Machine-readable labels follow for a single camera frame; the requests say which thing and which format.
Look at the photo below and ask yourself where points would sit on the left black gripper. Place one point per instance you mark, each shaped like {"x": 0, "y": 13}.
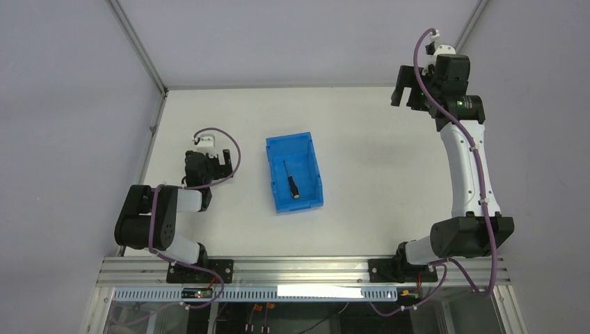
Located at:
{"x": 220, "y": 166}

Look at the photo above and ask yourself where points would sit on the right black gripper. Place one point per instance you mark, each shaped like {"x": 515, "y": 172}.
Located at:
{"x": 415, "y": 92}

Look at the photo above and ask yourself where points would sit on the black yellow screwdriver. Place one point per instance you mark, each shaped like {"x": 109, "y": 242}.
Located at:
{"x": 292, "y": 185}

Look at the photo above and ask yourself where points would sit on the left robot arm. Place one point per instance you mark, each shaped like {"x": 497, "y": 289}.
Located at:
{"x": 148, "y": 217}

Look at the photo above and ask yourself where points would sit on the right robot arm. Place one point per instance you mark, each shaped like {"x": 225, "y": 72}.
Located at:
{"x": 477, "y": 227}

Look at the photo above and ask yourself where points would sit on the blue plastic bin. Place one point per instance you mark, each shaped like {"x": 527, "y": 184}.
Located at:
{"x": 298, "y": 151}

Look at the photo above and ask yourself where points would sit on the small green circuit board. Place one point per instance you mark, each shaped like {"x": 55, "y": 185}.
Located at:
{"x": 197, "y": 293}

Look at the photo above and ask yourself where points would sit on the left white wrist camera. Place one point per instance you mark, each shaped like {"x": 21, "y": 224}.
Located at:
{"x": 205, "y": 144}

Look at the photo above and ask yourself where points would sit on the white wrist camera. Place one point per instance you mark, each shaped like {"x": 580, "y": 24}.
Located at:
{"x": 205, "y": 144}
{"x": 435, "y": 48}

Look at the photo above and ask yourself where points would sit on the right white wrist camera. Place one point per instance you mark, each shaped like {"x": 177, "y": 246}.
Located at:
{"x": 435, "y": 48}

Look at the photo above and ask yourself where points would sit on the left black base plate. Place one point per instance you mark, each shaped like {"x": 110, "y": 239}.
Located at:
{"x": 179, "y": 274}

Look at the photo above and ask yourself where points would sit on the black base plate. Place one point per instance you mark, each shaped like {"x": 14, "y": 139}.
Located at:
{"x": 179, "y": 274}
{"x": 393, "y": 270}

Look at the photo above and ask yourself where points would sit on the aluminium frame rail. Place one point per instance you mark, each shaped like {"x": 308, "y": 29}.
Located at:
{"x": 258, "y": 271}

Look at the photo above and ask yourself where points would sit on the slotted grey cable duct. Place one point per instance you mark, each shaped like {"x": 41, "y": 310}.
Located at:
{"x": 279, "y": 293}

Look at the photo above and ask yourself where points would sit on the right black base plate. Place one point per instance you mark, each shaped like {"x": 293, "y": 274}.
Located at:
{"x": 393, "y": 270}

